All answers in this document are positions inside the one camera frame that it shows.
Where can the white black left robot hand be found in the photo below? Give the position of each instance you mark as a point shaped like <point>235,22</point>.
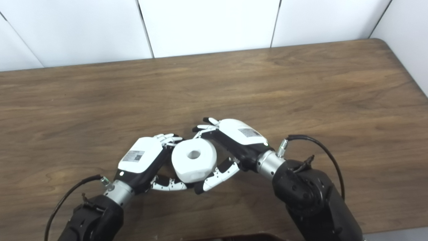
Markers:
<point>142,159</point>

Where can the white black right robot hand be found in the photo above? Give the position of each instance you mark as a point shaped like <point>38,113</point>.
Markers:
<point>240,137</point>

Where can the round white piece with holes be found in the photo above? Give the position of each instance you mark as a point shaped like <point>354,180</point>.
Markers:
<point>194,160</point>

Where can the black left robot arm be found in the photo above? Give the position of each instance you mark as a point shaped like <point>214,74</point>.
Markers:
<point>97,214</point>

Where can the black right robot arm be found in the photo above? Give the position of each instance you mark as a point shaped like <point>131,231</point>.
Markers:
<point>311,201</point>

